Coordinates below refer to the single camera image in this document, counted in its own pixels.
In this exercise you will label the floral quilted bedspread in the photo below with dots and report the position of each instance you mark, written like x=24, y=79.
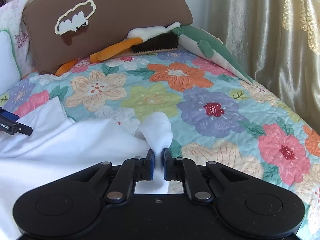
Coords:
x=214, y=116

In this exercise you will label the golden satin curtain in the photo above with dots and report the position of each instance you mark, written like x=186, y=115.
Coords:
x=277, y=43

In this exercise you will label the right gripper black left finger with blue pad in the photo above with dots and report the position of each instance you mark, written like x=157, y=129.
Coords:
x=131, y=171

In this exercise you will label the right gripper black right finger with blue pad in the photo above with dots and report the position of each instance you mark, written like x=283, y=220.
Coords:
x=187, y=172

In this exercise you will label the brown pillow with cloud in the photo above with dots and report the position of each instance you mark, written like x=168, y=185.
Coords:
x=64, y=30

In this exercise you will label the green white plush crocodile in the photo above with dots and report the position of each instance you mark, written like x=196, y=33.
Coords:
x=208, y=47

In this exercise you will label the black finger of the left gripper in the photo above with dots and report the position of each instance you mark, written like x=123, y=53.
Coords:
x=21, y=128

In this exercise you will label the white fleece garment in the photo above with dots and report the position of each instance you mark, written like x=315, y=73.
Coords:
x=59, y=146

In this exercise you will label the pink patterned white pillow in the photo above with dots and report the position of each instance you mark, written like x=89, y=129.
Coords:
x=12, y=22

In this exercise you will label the white orange black plush bird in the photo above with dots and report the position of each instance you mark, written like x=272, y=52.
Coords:
x=139, y=41

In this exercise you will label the white mahjong character pillow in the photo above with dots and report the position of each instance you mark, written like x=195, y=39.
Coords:
x=9, y=73

